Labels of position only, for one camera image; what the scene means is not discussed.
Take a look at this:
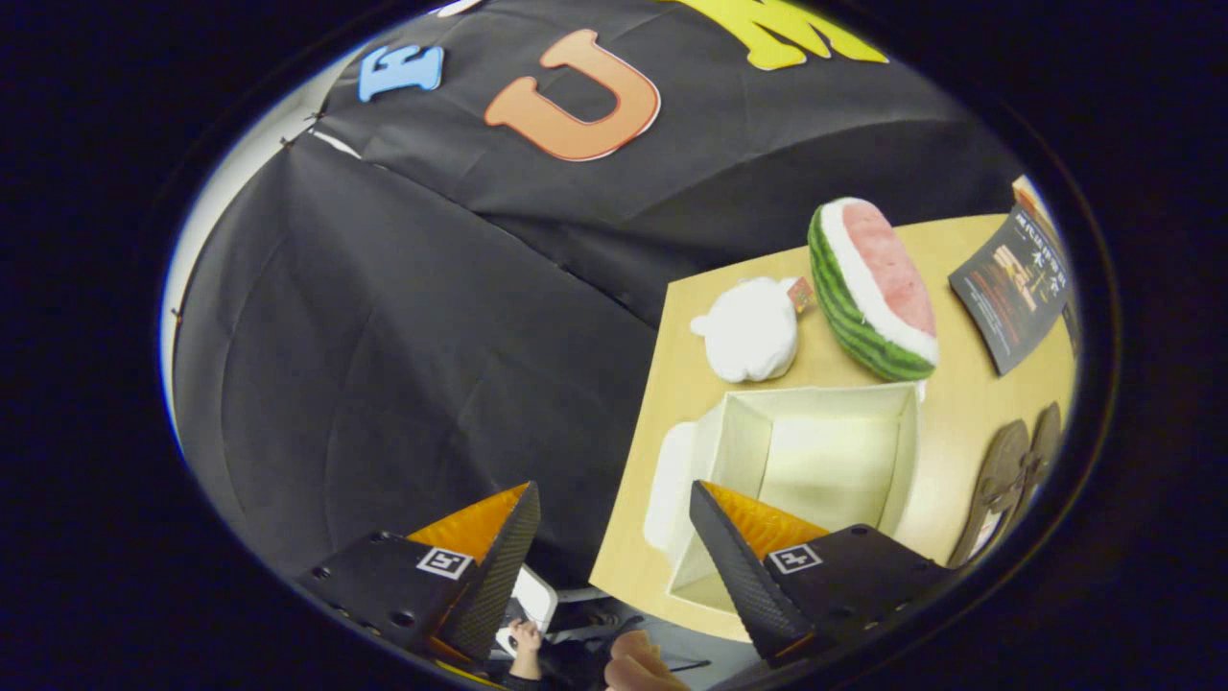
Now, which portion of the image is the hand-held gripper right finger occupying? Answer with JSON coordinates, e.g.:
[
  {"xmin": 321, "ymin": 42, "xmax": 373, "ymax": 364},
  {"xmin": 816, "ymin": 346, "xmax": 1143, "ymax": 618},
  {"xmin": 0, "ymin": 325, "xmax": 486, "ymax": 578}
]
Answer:
[{"xmin": 689, "ymin": 480, "xmax": 956, "ymax": 663}]

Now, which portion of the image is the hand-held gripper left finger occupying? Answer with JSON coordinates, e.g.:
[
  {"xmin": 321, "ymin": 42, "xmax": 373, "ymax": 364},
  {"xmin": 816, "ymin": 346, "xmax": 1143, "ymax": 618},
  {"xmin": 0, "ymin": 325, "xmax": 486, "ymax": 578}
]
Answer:
[{"xmin": 295, "ymin": 480, "xmax": 543, "ymax": 673}]

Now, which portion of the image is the cream fabric storage box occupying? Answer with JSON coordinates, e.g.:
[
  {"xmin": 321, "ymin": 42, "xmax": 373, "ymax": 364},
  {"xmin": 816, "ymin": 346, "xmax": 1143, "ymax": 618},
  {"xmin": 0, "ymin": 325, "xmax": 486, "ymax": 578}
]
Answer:
[{"xmin": 643, "ymin": 381, "xmax": 927, "ymax": 615}]

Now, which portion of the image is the brown fuzzy shoe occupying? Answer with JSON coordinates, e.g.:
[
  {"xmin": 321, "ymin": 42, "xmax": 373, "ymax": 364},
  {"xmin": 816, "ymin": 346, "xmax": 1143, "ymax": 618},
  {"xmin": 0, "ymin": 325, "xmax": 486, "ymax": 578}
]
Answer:
[
  {"xmin": 1017, "ymin": 401, "xmax": 1064, "ymax": 519},
  {"xmin": 948, "ymin": 419, "xmax": 1033, "ymax": 569}
]

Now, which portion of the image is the white plush toy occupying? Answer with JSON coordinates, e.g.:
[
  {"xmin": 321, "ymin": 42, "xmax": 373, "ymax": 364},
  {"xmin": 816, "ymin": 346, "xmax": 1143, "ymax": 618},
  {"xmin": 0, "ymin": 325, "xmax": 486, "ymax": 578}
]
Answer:
[{"xmin": 690, "ymin": 276, "xmax": 816, "ymax": 383}]

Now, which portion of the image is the watermelon slice plush toy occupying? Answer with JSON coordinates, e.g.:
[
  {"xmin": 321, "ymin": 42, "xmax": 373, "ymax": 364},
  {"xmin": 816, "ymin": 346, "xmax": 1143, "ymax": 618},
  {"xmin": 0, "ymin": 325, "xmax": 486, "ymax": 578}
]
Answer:
[{"xmin": 808, "ymin": 197, "xmax": 939, "ymax": 382}]

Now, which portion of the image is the black paperback book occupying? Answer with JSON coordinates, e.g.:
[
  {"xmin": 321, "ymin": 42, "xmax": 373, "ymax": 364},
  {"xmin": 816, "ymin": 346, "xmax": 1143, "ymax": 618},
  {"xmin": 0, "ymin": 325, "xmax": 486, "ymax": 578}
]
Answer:
[{"xmin": 948, "ymin": 204, "xmax": 1071, "ymax": 375}]

